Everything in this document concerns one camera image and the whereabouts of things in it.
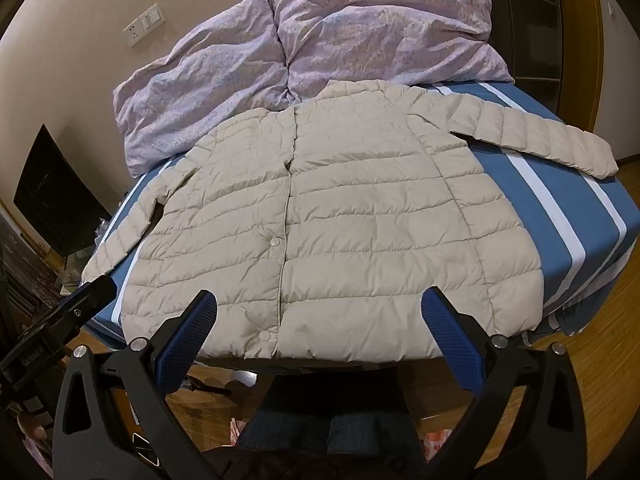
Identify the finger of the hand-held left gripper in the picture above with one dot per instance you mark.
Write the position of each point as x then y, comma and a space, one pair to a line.
87, 297

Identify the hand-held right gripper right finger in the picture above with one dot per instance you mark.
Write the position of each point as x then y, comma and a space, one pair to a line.
447, 335

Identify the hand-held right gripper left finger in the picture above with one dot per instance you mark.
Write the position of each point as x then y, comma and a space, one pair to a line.
192, 332

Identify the beige puffer jacket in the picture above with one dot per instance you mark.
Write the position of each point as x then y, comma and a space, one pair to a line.
325, 220

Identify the glass bedside table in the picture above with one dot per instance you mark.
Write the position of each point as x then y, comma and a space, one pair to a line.
75, 265

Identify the pink patterned cloth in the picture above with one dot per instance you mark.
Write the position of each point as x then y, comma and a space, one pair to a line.
435, 437
239, 427

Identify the black flat screen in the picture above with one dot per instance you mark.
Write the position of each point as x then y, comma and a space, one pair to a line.
60, 190

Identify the person's legs in jeans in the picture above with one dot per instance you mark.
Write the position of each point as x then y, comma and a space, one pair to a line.
340, 425

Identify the lilac floral duvet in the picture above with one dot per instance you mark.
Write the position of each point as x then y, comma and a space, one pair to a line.
280, 60

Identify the white wall socket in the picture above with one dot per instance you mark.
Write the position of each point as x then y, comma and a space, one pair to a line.
134, 34

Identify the white wall switch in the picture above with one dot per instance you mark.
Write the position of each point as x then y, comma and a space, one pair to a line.
152, 16

